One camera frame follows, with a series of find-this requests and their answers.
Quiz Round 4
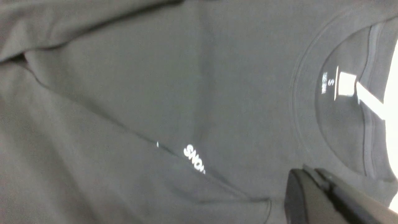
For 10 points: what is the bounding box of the dark gray long-sleeved shirt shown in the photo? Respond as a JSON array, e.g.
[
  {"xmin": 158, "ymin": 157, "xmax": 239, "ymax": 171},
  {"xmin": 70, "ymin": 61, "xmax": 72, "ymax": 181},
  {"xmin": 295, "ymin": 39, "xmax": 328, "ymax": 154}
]
[{"xmin": 1, "ymin": 0, "xmax": 397, "ymax": 224}]

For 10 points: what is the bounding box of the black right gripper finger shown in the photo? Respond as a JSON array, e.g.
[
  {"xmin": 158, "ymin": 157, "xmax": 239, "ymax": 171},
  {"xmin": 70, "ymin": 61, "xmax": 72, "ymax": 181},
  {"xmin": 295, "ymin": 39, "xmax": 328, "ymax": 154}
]
[{"xmin": 284, "ymin": 165, "xmax": 398, "ymax": 224}]

